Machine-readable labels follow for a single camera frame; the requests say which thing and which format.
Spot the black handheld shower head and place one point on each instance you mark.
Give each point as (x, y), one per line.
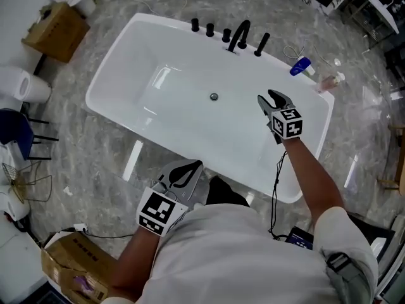
(263, 42)

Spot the person's white shirt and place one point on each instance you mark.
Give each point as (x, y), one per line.
(237, 258)

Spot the closed cardboard box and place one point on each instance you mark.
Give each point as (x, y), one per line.
(57, 32)

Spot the person's black trouser leg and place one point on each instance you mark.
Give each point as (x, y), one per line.
(224, 192)

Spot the wooden furniture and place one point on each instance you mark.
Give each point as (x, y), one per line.
(399, 166)

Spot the black curved faucet spout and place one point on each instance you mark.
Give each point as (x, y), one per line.
(240, 30)

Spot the chrome bathtub drain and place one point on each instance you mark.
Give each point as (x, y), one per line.
(214, 96)

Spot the white power strip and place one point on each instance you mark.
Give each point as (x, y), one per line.
(80, 227)

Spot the white side table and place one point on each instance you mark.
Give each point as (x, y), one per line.
(381, 6)

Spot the person's left forearm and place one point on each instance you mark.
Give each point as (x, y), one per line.
(136, 258)

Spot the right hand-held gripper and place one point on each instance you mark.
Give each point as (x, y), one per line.
(289, 123)

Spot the blue bottle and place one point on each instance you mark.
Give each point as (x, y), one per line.
(300, 66)

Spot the black shower head holder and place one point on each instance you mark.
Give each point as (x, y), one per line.
(257, 54)

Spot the blue chair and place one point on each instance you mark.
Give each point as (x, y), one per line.
(17, 131)

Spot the open cardboard box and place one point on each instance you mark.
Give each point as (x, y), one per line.
(76, 261)

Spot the blue screen device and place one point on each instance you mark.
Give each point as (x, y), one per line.
(300, 239)

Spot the pink pump bottle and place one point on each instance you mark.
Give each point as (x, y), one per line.
(329, 82)

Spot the black faucet knob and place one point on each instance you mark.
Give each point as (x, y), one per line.
(209, 29)
(226, 35)
(195, 25)

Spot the white bathtub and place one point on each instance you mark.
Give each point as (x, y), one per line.
(190, 119)

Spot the person's right forearm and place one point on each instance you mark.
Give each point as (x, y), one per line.
(313, 176)

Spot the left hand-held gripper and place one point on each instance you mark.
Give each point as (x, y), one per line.
(158, 212)

